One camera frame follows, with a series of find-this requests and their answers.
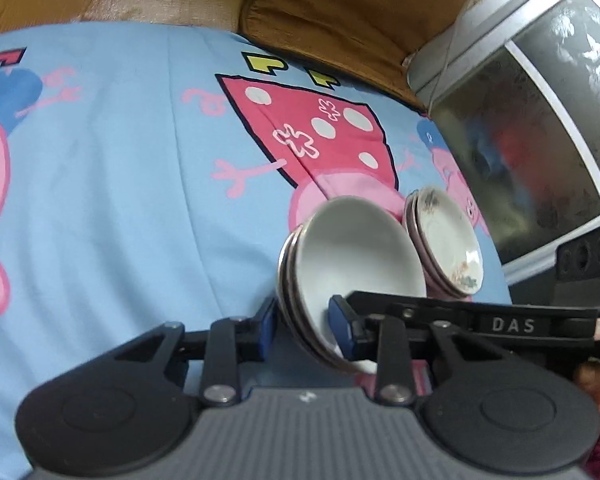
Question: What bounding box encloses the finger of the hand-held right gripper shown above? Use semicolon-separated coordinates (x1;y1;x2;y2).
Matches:
346;290;477;347

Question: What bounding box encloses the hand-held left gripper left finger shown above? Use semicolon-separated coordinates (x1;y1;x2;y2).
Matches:
114;297;281;408

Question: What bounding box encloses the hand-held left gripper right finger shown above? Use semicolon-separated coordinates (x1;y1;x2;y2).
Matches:
328;295;502;407

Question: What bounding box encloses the white floral plate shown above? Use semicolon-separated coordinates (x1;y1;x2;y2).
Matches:
402;195;462;301
407;190;474;299
414;187;485;295

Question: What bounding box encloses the person's right hand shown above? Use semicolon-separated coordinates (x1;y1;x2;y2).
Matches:
574;359;600;413

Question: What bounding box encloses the frosted glass sliding door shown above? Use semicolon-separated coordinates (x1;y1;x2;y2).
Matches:
405;0;600;287

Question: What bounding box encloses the cartoon pig printed blanket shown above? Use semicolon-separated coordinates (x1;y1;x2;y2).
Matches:
0;20;514;480

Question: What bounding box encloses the brown seat cushion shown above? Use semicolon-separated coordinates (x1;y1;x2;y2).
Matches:
237;0;469;114

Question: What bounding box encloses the white cable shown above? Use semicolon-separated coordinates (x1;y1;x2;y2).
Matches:
426;0;492;117

